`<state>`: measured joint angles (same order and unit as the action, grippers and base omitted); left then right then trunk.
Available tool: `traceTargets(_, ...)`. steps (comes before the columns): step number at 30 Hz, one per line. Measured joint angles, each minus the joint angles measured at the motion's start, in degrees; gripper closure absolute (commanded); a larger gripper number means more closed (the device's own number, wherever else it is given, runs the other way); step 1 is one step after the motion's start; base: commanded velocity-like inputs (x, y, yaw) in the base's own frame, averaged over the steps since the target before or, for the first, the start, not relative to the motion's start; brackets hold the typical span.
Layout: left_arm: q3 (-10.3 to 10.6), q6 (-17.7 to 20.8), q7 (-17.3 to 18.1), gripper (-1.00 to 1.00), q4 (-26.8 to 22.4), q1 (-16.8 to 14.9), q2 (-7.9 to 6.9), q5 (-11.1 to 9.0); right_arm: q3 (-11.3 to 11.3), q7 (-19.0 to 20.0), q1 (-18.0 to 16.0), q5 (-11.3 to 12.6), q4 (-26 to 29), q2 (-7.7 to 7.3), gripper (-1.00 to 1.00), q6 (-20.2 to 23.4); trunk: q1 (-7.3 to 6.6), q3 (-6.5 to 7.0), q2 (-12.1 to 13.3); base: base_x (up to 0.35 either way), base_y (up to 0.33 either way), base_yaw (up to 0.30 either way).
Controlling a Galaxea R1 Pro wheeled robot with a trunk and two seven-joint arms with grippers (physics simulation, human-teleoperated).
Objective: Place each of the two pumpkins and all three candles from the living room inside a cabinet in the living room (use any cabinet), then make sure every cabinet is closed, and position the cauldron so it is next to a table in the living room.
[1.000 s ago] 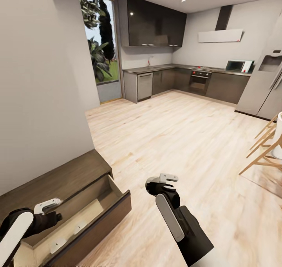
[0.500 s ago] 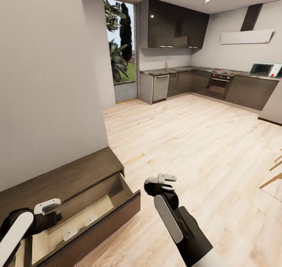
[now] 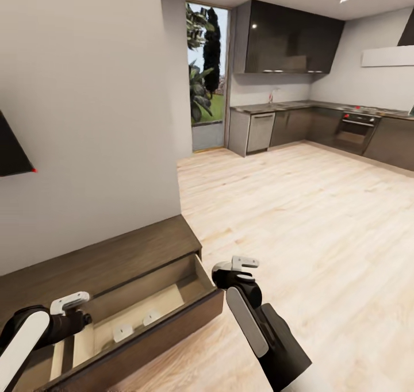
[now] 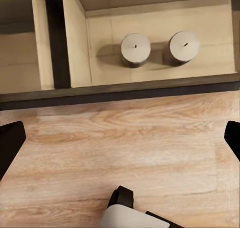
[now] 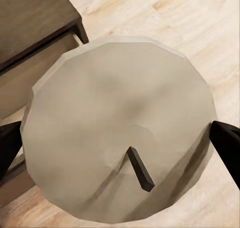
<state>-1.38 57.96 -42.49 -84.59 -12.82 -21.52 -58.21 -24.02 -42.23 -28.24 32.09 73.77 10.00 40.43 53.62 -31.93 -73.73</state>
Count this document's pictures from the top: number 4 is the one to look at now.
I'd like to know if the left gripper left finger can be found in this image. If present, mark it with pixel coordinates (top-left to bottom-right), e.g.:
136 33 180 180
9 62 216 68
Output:
0 121 26 181

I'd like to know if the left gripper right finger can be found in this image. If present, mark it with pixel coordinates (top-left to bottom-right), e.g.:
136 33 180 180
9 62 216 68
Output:
224 120 240 161

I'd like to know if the pillar candle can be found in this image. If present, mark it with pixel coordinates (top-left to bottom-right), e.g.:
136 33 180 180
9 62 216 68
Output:
162 31 200 67
120 33 151 68

